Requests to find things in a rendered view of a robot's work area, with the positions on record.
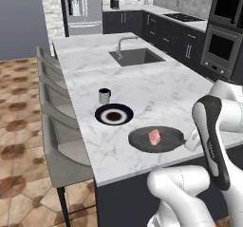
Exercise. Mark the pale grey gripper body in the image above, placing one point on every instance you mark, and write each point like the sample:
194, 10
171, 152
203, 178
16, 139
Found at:
191, 142

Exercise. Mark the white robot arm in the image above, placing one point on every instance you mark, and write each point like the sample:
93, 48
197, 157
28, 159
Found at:
180, 189

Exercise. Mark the dark grey frying pan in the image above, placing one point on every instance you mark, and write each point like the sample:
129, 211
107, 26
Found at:
167, 143

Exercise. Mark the pink raw steak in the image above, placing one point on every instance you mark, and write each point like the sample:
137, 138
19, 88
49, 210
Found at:
154, 137

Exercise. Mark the dark blue rimmed plate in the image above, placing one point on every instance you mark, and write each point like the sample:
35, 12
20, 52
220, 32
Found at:
114, 114

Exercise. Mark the dark island base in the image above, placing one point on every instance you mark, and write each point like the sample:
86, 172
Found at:
123, 202

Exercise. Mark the dark grey mug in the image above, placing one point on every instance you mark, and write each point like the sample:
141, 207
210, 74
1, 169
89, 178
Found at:
104, 97

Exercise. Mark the grey inset sink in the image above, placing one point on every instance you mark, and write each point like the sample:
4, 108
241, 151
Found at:
137, 57

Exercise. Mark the dark base cupboard run with drawers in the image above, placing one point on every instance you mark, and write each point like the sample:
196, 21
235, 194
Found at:
171, 39

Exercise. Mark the silver sink tap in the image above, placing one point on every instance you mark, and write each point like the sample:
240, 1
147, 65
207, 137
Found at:
119, 48

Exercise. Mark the black hob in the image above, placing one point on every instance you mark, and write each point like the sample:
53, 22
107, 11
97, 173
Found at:
183, 17

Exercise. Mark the grey bar stool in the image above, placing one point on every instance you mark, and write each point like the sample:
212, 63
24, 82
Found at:
50, 77
63, 161
47, 58
55, 105

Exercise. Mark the steel built-in microwave oven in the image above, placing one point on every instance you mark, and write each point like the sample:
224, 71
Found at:
226, 7

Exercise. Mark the black coffee machine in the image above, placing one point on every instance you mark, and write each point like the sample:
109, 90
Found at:
114, 2

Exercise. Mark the stainless steel fridge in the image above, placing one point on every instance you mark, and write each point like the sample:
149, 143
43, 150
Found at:
84, 9

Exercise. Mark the steel wall oven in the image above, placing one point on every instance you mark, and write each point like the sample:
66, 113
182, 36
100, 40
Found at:
220, 50

